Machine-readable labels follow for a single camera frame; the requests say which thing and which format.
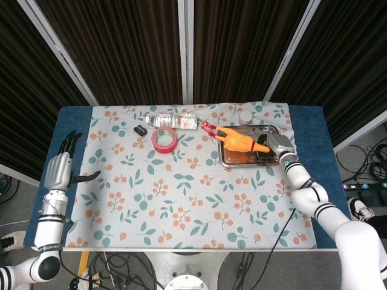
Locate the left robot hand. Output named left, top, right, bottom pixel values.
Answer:
left=44, top=131, right=102, bottom=193

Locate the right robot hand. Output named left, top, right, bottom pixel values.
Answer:
left=247, top=132, right=296, bottom=166

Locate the orange rubber toy chicken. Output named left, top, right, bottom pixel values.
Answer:
left=201, top=120, right=272, bottom=155

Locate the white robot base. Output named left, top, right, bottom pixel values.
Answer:
left=141, top=251, right=230, bottom=290

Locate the stainless steel tray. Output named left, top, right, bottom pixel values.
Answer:
left=217, top=124, right=281, bottom=169

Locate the clear jar with white lid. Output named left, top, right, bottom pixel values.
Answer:
left=238, top=110, right=253, bottom=126

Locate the blue table cover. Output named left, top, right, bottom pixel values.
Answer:
left=23, top=104, right=351, bottom=248

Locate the dark corrugated screen panel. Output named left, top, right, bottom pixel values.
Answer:
left=36, top=0, right=184, bottom=106
left=193, top=0, right=311, bottom=103
left=0, top=0, right=91, bottom=188
left=270, top=0, right=387, bottom=153

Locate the black power strip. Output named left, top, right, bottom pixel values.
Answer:
left=343, top=181, right=387, bottom=192

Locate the white and black sneaker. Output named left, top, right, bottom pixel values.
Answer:
left=346, top=196, right=376, bottom=223

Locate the clear plastic water bottle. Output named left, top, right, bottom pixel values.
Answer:
left=145, top=111, right=200, bottom=131

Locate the floral leaf print tablecloth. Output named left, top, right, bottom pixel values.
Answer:
left=65, top=101, right=317, bottom=250

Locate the red tape roll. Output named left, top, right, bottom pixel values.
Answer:
left=151, top=126, right=179, bottom=154

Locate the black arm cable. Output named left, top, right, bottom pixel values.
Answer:
left=240, top=207, right=296, bottom=290

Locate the white screen frame post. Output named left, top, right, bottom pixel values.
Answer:
left=16, top=0, right=99, bottom=106
left=262, top=0, right=322, bottom=102
left=177, top=0, right=195, bottom=105

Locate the black floor cable bundle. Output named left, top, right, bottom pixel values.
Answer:
left=337, top=144, right=387, bottom=182
left=60, top=252, right=166, bottom=290

